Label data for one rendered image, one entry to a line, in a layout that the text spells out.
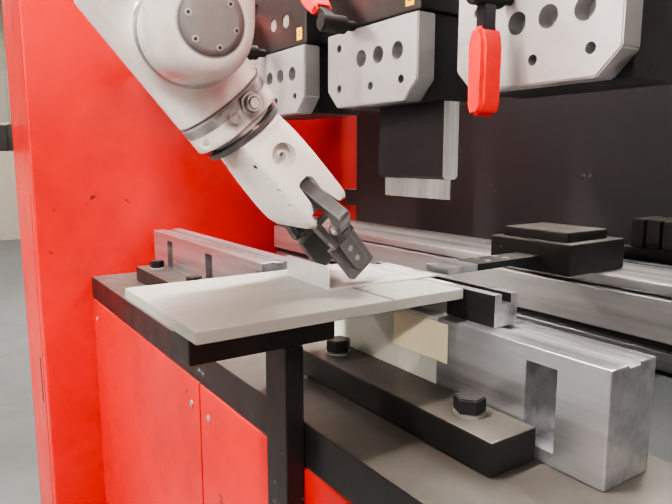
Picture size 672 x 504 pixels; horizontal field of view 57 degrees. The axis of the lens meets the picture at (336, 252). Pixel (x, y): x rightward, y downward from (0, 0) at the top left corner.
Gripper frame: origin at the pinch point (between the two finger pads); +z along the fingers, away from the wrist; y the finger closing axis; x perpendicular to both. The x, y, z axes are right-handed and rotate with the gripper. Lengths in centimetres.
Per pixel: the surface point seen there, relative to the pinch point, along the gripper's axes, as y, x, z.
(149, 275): 65, 10, 8
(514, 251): 1.7, -19.3, 19.1
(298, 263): 1.8, 3.3, -1.3
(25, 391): 269, 77, 70
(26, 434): 217, 80, 67
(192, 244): 56, 2, 7
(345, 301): -8.7, 5.1, -0.6
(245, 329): -11.1, 13.1, -6.8
